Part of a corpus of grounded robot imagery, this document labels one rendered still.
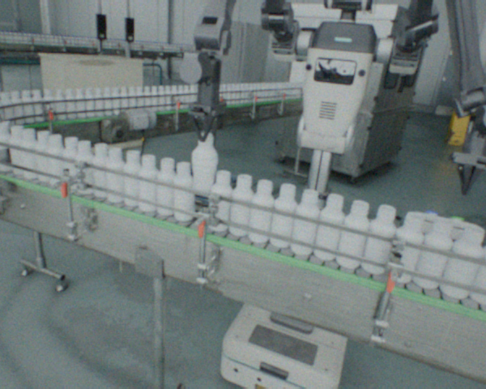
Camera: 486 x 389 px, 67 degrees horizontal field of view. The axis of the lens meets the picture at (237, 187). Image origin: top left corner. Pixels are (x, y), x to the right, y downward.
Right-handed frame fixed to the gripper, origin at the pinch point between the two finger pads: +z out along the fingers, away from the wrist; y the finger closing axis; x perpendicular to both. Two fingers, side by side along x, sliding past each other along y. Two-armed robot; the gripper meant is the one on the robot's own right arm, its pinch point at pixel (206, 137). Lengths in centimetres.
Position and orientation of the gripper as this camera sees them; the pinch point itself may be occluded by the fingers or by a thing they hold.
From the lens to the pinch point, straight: 98.0
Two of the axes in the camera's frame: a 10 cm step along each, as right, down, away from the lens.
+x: 9.2, 2.1, -3.3
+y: -3.8, 3.1, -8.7
